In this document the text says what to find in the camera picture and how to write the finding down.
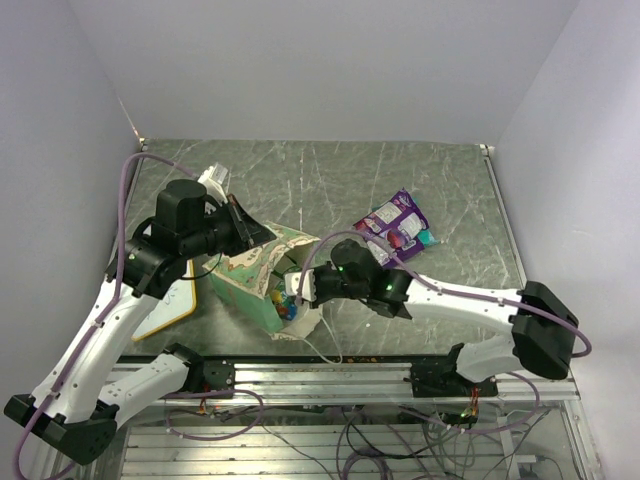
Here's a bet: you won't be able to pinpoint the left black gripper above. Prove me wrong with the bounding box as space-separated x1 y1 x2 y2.
181 193 276 259

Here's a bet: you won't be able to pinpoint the green white paper bag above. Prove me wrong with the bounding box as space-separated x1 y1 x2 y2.
203 222 343 364

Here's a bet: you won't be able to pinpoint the purple snack packet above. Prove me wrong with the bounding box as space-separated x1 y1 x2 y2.
353 189 430 262

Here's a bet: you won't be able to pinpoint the teal snack packet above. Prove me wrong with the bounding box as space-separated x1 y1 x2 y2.
415 229 439 249

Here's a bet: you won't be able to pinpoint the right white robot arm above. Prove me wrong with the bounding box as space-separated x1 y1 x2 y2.
296 240 579 396

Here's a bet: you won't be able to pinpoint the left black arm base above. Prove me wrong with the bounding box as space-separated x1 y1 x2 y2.
169 357 236 399

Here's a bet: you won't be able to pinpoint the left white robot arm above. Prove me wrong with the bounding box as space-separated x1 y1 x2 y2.
4 179 275 465

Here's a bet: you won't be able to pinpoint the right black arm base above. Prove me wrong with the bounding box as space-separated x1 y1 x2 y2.
403 355 498 398

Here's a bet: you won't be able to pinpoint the blue red snack packet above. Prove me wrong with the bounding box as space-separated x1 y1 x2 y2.
269 287 298 321

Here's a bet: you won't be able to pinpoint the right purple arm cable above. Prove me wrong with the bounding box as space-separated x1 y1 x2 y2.
294 230 592 359

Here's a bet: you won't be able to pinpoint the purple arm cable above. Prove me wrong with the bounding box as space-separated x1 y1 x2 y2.
294 230 592 359
12 153 201 480

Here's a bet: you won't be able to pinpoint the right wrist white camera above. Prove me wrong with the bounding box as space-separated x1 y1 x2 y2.
284 269 316 304

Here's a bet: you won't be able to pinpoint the wrist white camera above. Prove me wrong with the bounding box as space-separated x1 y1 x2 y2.
284 269 316 304
198 163 229 203

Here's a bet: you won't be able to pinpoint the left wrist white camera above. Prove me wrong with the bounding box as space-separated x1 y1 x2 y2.
198 163 229 203

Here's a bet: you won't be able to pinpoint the small whiteboard orange frame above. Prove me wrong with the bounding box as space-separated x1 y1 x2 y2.
131 279 197 342

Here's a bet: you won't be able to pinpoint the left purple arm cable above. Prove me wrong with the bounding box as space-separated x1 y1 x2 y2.
12 153 201 480

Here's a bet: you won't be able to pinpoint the loose floor cables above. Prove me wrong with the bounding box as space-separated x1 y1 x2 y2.
164 394 551 480

